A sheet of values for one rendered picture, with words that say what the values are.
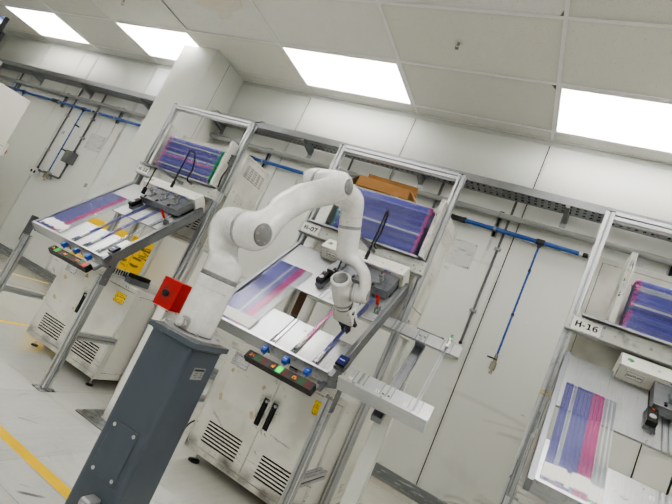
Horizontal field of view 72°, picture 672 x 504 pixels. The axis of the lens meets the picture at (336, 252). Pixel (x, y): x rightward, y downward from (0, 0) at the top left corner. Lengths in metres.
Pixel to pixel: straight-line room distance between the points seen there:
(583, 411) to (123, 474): 1.57
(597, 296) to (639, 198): 1.76
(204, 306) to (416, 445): 2.65
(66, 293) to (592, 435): 2.94
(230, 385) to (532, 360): 2.22
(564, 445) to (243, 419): 1.40
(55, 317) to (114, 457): 1.99
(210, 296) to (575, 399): 1.42
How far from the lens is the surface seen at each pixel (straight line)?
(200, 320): 1.44
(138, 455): 1.49
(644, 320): 2.30
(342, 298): 1.87
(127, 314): 3.00
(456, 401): 3.75
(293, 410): 2.30
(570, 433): 1.95
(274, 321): 2.14
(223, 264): 1.44
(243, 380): 2.43
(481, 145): 4.31
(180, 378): 1.43
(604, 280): 2.50
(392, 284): 2.26
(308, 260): 2.50
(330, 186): 1.61
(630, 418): 2.13
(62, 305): 3.40
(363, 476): 1.98
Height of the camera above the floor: 0.91
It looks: 8 degrees up
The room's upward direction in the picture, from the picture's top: 24 degrees clockwise
